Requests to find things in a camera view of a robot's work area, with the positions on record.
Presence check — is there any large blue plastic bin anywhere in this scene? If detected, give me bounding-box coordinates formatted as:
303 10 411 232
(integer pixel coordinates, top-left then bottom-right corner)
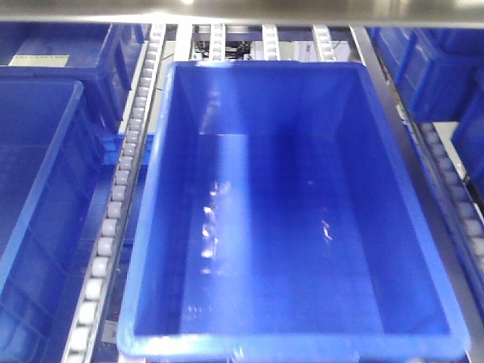
117 61 470 362

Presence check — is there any white roller track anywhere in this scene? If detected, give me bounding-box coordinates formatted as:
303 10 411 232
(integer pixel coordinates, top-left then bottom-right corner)
61 24 166 362

